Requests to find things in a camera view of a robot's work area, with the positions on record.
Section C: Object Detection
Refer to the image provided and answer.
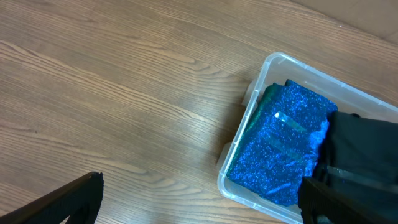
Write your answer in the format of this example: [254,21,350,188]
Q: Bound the sparkly blue garment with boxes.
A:
[227,80,338,207]

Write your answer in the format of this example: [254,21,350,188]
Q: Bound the black garment top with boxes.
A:
[312,111,397,222]

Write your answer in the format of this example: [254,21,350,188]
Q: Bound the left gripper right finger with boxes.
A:
[298,177,395,224]

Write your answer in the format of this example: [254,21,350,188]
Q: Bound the clear plastic storage bin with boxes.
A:
[217,52,397,224]

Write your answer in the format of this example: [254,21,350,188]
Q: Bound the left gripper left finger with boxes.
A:
[1,172,104,224]

